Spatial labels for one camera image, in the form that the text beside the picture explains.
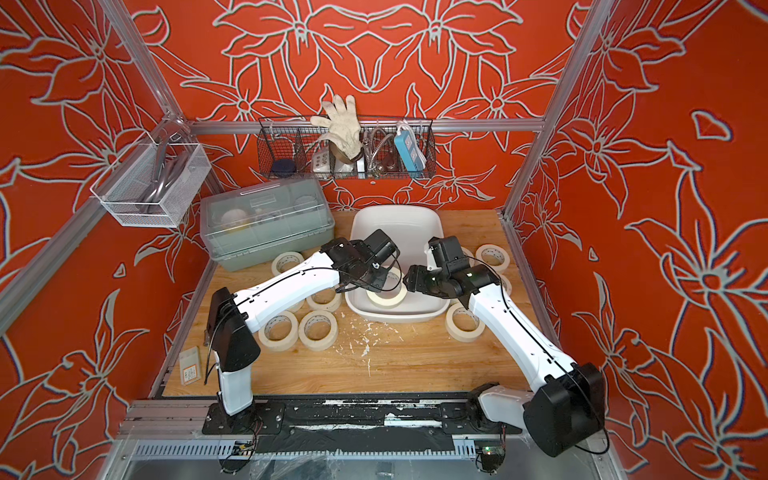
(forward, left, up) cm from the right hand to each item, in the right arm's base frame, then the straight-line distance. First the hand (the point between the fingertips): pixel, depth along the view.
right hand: (406, 280), depth 78 cm
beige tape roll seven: (+17, +42, -14) cm, 48 cm away
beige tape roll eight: (0, +23, -15) cm, 27 cm away
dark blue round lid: (+36, +40, +11) cm, 55 cm away
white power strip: (+37, +27, +12) cm, 47 cm away
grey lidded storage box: (+18, +47, +1) cm, 51 cm away
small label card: (-18, +60, -17) cm, 65 cm away
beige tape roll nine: (-6, +26, -19) cm, 33 cm away
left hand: (+2, +8, -2) cm, 8 cm away
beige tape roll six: (-4, -18, -18) cm, 25 cm away
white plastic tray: (+36, -4, -18) cm, 41 cm away
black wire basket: (+47, +37, +11) cm, 61 cm away
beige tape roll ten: (+21, -33, -16) cm, 42 cm away
